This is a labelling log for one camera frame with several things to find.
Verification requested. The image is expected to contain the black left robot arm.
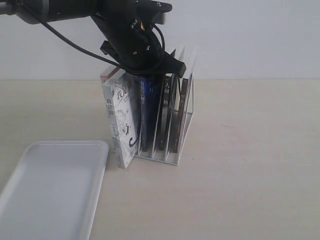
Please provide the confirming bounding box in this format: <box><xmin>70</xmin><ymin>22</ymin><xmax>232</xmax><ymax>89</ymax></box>
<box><xmin>0</xmin><ymin>0</ymin><xmax>187</xmax><ymax>78</ymax></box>

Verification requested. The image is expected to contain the white wire book rack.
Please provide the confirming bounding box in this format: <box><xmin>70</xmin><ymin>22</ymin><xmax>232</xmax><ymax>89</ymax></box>
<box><xmin>134</xmin><ymin>48</ymin><xmax>195</xmax><ymax>167</ymax></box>

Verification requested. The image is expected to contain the grey white cat book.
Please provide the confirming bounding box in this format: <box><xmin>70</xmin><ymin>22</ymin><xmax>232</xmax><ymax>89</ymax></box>
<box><xmin>100</xmin><ymin>73</ymin><xmax>141</xmax><ymax>169</ymax></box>

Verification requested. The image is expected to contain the black spine thin book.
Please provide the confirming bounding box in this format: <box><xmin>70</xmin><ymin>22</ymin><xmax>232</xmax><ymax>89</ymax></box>
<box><xmin>159</xmin><ymin>73</ymin><xmax>175</xmax><ymax>151</ymax></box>

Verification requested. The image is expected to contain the pink red spine book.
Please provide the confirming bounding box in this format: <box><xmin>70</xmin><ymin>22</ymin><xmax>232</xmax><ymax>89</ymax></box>
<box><xmin>100</xmin><ymin>66</ymin><xmax>125</xmax><ymax>85</ymax></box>

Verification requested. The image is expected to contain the white plastic tray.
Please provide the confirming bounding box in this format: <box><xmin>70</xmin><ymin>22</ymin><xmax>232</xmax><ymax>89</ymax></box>
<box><xmin>0</xmin><ymin>140</ymin><xmax>110</xmax><ymax>240</ymax></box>

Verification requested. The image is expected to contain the black cable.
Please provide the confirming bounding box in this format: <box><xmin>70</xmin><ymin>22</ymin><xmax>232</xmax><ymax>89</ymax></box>
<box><xmin>22</xmin><ymin>0</ymin><xmax>166</xmax><ymax>76</ymax></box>

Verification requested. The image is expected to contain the blue moon cover book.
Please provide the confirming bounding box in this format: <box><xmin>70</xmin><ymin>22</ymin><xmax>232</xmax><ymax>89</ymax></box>
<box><xmin>140</xmin><ymin>77</ymin><xmax>161</xmax><ymax>152</ymax></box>

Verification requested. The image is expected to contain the dark brown gold book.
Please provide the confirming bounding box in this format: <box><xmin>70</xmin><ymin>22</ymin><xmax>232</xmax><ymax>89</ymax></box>
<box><xmin>170</xmin><ymin>45</ymin><xmax>199</xmax><ymax>154</ymax></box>

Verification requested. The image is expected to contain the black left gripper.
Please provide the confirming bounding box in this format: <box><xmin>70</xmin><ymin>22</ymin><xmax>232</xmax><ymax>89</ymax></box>
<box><xmin>92</xmin><ymin>15</ymin><xmax>186</xmax><ymax>88</ymax></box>

